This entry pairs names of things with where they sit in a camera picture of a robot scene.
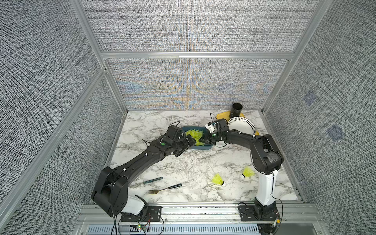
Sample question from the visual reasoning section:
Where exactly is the black handled fork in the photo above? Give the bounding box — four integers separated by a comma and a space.
147, 183, 183, 195

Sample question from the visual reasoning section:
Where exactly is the yellow shuttlecock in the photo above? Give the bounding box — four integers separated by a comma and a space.
186, 129, 204, 139
211, 173, 225, 186
195, 140, 211, 146

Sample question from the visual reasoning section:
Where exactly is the teal pen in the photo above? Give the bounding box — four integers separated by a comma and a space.
143, 177, 163, 185

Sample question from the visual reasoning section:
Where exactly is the black cup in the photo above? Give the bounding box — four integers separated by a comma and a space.
229, 103, 243, 119

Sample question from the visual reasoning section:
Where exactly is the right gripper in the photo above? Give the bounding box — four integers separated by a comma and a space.
197, 130, 221, 145

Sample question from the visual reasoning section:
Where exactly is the white patterned bowl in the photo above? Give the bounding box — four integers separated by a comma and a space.
228, 117, 256, 135

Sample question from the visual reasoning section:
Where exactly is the yellow tray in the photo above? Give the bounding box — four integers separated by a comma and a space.
216, 111, 259, 135

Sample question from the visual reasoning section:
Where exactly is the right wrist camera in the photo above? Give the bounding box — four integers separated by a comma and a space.
205, 118, 230, 134

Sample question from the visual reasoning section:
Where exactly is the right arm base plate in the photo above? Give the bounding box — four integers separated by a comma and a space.
238, 203, 280, 223

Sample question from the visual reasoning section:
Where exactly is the aluminium front rail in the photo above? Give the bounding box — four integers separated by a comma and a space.
76, 200, 324, 225

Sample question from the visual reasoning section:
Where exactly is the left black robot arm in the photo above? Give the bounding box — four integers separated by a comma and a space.
91, 135, 196, 217

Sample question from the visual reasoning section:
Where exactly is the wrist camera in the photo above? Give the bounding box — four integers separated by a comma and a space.
165, 125, 186, 142
205, 118, 230, 134

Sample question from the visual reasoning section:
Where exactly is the yellow shuttlecock right edge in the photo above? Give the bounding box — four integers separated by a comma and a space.
240, 166, 255, 179

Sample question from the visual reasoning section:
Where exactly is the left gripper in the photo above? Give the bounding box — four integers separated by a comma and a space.
171, 134, 197, 157

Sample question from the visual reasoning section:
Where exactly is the teal storage box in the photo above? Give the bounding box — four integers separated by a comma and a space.
182, 126, 213, 150

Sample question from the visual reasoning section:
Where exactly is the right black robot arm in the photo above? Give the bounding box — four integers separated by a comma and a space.
199, 130, 284, 219

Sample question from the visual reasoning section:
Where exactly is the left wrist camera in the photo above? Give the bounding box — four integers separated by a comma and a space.
165, 125, 186, 142

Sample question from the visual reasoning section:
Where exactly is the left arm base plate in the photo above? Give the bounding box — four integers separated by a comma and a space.
120, 206, 162, 222

